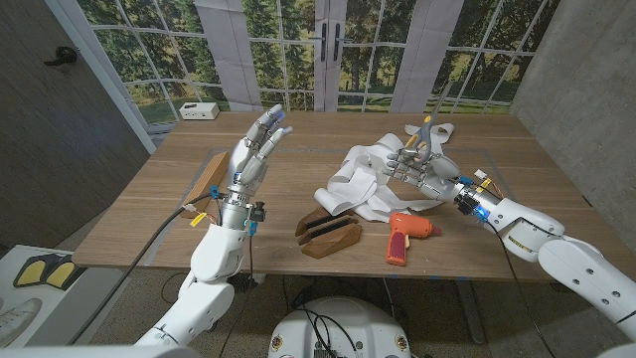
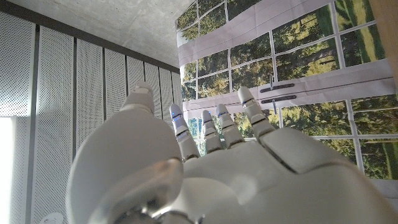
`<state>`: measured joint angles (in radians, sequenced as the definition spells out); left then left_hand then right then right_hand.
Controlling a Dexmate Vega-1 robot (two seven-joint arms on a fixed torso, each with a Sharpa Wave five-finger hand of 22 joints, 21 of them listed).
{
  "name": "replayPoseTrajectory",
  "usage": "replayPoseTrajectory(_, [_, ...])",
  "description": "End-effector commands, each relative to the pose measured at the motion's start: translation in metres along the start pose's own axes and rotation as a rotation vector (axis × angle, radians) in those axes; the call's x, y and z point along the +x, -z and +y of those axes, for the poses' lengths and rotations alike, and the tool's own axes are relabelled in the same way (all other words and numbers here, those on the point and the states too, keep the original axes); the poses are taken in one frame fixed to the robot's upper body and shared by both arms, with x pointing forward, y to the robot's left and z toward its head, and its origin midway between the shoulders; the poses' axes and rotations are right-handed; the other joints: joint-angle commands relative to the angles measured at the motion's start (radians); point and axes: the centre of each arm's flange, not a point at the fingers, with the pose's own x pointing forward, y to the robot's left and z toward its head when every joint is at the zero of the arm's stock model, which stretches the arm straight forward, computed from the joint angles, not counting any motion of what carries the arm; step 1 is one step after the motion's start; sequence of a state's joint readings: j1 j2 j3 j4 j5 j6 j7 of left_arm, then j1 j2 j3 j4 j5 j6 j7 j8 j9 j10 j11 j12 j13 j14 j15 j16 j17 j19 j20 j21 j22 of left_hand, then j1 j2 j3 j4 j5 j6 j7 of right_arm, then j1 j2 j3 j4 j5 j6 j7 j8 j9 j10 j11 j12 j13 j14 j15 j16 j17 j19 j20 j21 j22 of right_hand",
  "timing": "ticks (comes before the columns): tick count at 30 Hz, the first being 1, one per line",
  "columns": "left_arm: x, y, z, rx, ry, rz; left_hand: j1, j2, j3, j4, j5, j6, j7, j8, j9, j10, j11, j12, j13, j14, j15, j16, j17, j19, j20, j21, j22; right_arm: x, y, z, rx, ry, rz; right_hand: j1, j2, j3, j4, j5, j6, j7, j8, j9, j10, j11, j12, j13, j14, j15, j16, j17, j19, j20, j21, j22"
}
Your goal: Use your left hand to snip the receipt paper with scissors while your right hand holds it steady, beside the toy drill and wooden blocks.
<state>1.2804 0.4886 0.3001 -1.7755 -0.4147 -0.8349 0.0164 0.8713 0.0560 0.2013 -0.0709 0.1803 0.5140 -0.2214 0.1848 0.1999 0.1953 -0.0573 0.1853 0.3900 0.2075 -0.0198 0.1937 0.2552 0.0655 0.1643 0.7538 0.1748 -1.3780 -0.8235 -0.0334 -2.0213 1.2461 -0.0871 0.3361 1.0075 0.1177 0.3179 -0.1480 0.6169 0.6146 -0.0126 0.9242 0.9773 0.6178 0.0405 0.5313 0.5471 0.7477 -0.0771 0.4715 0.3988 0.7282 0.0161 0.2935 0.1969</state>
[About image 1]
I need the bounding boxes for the long light wooden block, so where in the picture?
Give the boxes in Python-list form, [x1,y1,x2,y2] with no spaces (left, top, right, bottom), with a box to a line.
[179,151,231,220]

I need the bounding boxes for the white floor platform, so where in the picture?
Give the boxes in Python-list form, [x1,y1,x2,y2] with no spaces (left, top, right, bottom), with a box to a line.
[0,243,131,349]

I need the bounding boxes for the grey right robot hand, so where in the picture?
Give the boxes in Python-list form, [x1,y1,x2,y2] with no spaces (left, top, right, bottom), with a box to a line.
[382,146,501,220]

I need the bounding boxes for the black door handle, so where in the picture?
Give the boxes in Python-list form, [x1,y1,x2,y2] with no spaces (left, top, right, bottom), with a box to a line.
[43,46,79,67]

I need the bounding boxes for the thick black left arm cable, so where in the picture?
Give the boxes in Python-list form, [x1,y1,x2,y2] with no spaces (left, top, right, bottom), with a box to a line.
[67,191,215,345]

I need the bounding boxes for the printed window forest backdrop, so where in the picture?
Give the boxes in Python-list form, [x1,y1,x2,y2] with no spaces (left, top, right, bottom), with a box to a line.
[47,0,562,125]

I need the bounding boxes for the dark brown slotted wooden block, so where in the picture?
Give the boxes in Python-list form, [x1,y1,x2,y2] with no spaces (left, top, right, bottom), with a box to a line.
[294,207,363,261]

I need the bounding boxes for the black round object under table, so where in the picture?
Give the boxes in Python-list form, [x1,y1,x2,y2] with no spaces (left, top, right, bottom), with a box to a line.
[231,272,259,293]

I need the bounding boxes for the white receipt paper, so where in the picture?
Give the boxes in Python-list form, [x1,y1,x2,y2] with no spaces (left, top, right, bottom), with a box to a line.
[312,122,456,224]

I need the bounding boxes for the white sneaker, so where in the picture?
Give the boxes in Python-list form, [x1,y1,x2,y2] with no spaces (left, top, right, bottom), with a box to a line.
[0,296,44,347]

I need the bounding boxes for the white power strip box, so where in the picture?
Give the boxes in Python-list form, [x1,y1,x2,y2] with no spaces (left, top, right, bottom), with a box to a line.
[178,101,221,121]

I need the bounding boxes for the grey and tan scissors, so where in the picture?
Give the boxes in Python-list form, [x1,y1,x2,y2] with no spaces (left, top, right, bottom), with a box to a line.
[402,82,454,165]

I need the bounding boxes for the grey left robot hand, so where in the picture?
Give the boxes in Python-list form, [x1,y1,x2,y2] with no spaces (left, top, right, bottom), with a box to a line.
[218,102,294,233]

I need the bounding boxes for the yellow and black foot pedal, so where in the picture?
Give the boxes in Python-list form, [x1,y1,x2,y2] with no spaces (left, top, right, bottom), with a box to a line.
[12,253,79,290]

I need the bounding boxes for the orange toy drill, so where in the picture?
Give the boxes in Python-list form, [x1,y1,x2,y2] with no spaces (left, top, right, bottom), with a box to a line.
[386,212,442,268]

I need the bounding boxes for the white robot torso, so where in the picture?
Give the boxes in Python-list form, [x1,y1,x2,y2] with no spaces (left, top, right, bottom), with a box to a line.
[267,296,412,358]

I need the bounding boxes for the grey table leg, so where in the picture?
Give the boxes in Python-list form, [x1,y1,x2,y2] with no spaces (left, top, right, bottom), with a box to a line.
[456,280,487,345]

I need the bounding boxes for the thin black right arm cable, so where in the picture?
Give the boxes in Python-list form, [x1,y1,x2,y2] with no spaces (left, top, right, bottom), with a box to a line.
[486,221,557,358]

